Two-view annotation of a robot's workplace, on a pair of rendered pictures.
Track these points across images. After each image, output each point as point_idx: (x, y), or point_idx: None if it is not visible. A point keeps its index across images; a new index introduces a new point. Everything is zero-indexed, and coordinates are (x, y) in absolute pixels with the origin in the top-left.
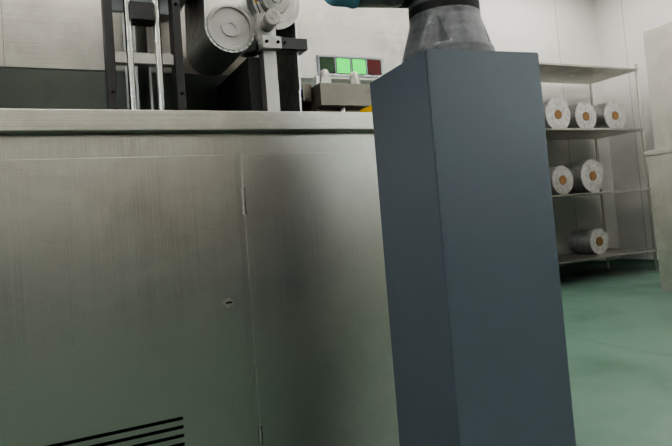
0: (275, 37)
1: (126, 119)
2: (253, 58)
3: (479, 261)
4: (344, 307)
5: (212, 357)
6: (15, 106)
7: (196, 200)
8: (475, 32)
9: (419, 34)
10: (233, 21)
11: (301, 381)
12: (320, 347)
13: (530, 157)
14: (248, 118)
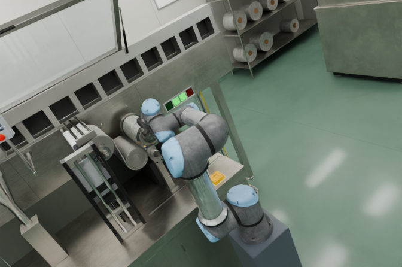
0: (160, 158)
1: (137, 261)
2: (151, 163)
3: None
4: (225, 248)
5: None
6: (54, 209)
7: (168, 260)
8: (265, 231)
9: (244, 234)
10: (137, 155)
11: None
12: (222, 264)
13: (291, 256)
14: (175, 228)
